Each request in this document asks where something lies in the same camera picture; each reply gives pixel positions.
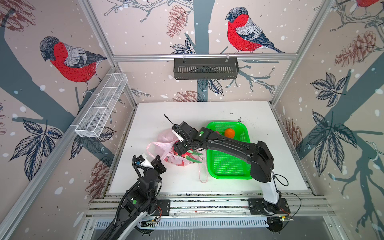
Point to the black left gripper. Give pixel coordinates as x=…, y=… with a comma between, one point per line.
x=158, y=165

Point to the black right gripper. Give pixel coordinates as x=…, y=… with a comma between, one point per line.
x=178, y=147

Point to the red dragon fruit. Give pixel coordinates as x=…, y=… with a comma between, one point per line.
x=190, y=157

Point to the pink plastic bag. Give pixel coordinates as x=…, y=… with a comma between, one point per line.
x=163, y=147

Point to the orange fruit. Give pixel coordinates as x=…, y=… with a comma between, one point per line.
x=230, y=133

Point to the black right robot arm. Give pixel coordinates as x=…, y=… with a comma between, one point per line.
x=258, y=155

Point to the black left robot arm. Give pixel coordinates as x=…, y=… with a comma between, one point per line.
x=139, y=201

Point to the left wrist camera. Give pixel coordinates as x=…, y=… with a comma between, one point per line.
x=143, y=163

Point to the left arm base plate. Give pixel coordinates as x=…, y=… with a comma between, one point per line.
x=159, y=208

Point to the black hanging wire basket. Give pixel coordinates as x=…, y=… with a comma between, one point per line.
x=206, y=68

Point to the white wire mesh shelf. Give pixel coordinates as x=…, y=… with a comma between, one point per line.
x=98, y=114

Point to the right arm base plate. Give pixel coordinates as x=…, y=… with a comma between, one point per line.
x=261, y=207

